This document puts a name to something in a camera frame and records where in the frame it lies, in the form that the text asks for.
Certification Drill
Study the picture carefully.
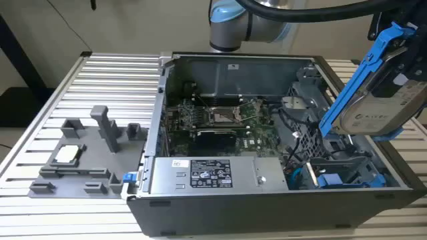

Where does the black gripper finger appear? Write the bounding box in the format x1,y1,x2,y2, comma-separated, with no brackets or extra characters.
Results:
371,62,427,99

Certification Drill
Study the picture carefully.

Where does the black wire white label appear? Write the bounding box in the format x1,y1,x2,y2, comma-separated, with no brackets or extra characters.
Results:
278,107,322,163

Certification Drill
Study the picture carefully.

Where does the metal disk bay cage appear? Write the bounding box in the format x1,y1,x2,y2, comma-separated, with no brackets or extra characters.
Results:
276,79,402,191

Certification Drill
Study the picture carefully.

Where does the green motherboard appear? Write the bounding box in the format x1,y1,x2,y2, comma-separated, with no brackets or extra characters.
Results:
164,97,291,161

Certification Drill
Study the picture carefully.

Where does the CPU socket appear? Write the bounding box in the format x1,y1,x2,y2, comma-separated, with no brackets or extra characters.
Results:
207,106,242,125

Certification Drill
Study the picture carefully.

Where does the black graphics card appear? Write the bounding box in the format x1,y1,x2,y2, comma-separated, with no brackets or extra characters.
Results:
191,128,250,154

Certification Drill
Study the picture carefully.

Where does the open dark grey PC case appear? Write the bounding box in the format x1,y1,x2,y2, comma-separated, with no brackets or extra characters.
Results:
125,51,427,237

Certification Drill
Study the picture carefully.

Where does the silver power supply unit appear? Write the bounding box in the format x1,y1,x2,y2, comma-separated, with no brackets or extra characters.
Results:
148,156,288,195

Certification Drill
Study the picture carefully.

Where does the blue case latch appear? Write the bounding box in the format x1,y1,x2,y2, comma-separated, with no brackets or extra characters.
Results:
121,172,139,185

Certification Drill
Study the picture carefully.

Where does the grey parts rack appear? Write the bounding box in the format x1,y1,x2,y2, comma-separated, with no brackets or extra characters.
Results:
28,104,151,200

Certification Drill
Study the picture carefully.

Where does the silver CPU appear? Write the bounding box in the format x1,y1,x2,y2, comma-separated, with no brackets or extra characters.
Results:
53,145,81,164

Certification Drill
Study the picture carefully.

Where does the black corrugated cable hose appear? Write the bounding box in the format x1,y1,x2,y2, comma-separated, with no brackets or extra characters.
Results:
238,0,396,19

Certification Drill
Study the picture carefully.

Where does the silver metal bracket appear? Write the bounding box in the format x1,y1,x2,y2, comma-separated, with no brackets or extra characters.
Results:
280,96,318,110

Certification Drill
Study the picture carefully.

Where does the blue flat data cable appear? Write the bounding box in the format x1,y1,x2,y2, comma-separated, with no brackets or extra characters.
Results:
288,165,304,188

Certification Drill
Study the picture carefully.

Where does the metal socket cover frame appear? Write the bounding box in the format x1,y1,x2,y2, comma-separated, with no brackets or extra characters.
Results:
232,98,266,121

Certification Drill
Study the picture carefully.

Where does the thin black wall cable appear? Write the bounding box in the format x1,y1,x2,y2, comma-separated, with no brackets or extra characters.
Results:
45,0,92,53

